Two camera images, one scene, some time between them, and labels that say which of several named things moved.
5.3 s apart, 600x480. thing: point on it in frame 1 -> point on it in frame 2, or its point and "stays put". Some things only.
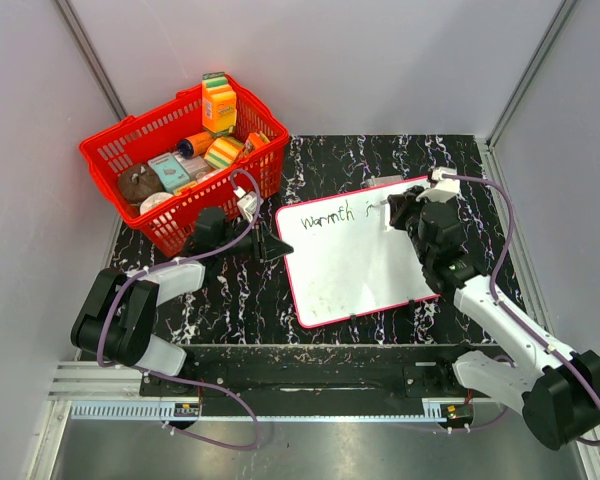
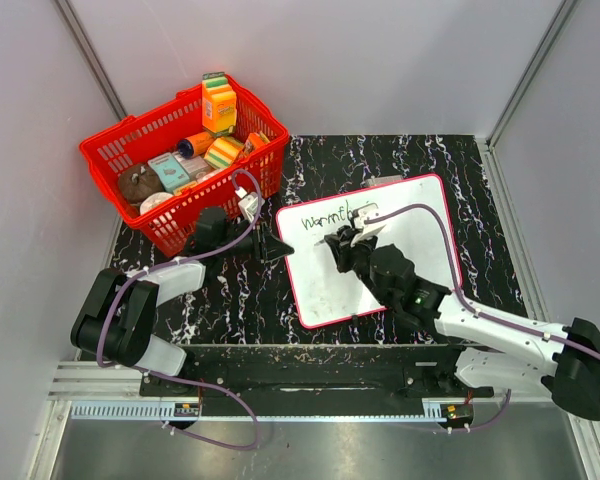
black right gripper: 402,205 -> 342,249
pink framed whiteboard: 344,259 stays put
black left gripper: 269,247 stays put
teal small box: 171,174 stays put
